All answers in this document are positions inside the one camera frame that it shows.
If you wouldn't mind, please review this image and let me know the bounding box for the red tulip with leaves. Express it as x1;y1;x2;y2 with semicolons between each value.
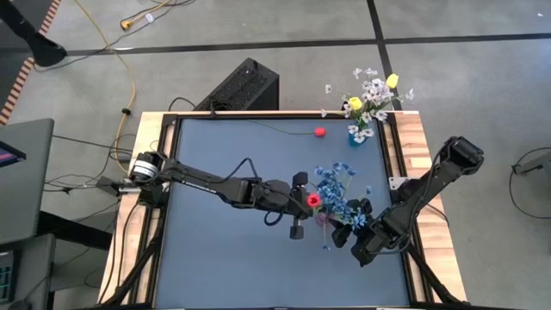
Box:
306;192;323;216

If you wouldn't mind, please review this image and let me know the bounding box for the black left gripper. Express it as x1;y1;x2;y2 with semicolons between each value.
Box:
257;171;313;241

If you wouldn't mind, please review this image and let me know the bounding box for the blue artificial flower bunch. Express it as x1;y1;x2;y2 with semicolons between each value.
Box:
313;161;358;203
320;184;374;251

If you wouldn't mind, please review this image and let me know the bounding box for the red tulip bare stem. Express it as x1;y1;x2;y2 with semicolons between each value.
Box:
251;120;327;139

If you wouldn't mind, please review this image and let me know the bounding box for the black stand pole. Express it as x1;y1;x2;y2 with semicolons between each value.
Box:
0;0;68;67

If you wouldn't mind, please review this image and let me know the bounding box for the yellow extension cable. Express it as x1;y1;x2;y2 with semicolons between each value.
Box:
75;0;137;163

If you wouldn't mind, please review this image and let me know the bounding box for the large white flower bunch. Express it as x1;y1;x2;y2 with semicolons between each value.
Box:
325;66;415;114

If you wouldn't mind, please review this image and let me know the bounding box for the black diagonal frame strut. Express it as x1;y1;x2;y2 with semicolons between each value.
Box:
402;243;465;306
99;201;169;307

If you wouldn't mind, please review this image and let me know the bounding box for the grey cabinet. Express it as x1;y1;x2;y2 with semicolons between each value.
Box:
0;233;58;310

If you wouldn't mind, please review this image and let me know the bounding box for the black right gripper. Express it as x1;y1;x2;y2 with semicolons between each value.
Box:
331;198;389;251

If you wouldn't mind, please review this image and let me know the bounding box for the grey stand foot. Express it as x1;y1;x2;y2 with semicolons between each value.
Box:
511;151;551;177

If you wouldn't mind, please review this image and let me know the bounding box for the black tower cable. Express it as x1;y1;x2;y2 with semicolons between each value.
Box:
167;96;198;113

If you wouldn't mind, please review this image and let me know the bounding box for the teal glass vase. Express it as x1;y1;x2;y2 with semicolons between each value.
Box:
347;128;367;148

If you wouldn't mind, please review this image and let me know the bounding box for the black floor cable loop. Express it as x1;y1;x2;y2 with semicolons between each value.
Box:
509;146;551;220

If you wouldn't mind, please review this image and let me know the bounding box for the grey desk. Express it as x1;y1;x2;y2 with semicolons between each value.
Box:
0;118;56;246

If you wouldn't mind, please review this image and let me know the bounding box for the black computer tower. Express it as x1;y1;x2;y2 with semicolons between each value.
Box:
193;57;281;112

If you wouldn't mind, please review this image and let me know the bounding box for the small white flower bunch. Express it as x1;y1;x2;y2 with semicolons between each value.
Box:
320;109;376;146

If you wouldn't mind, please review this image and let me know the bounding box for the purple glass vase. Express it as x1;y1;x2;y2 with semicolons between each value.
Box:
313;211;335;228

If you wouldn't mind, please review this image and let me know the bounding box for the black desk base bar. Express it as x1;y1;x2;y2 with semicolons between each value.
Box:
37;209;114;251

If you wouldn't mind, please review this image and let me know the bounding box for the yellow plug cable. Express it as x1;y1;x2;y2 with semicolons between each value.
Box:
119;0;197;32

